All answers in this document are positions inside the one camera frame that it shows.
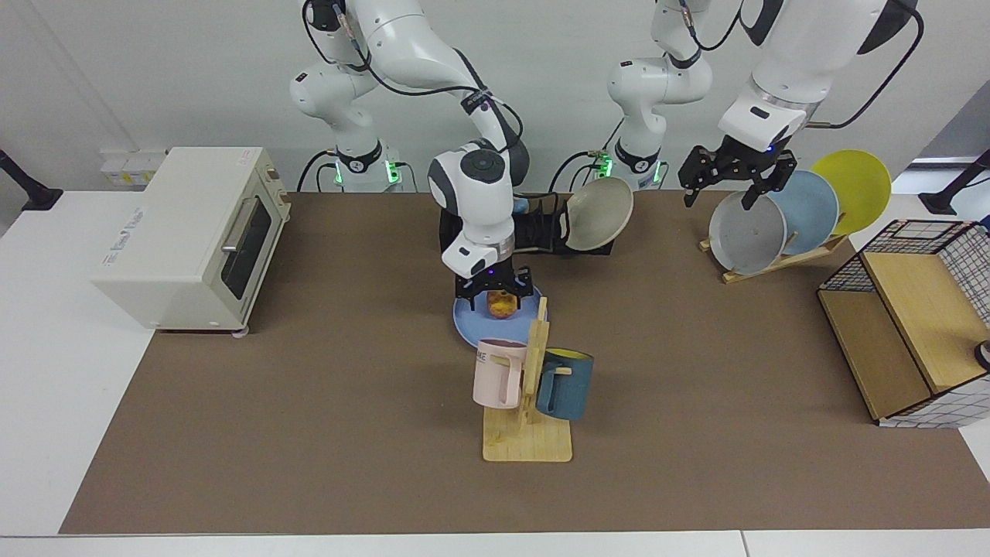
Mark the pale toaster oven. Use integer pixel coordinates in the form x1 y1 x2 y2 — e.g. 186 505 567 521
90 147 292 335

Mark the dark teal mug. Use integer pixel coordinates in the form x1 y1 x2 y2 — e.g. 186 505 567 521
535 348 595 422

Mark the grey plate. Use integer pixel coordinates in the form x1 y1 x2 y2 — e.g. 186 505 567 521
708 190 788 276

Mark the white wall socket box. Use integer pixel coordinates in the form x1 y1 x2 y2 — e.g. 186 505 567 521
101 149 167 186

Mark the wooden cup stand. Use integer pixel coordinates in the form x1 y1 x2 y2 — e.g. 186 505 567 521
483 296 574 463

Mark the beige plate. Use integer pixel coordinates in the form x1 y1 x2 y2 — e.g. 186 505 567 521
565 176 634 252

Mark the brown table cloth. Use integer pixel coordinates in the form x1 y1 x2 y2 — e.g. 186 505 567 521
60 190 990 535

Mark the black dish rack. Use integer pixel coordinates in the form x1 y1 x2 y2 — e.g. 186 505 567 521
439 193 616 258

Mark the yellow plate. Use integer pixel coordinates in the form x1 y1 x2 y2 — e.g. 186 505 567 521
810 149 893 237

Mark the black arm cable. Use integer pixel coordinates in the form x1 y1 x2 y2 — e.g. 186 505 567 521
804 0 927 130
300 0 525 152

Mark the black clamp stand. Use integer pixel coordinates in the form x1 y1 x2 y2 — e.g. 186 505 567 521
918 149 990 217
0 149 64 212

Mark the pink mug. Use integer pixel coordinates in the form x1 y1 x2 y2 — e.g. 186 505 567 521
473 337 528 409

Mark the wooden plate rack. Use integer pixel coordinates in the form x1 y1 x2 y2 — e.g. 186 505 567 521
700 232 848 285

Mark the light blue plate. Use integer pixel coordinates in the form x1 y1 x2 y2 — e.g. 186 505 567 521
766 170 840 256

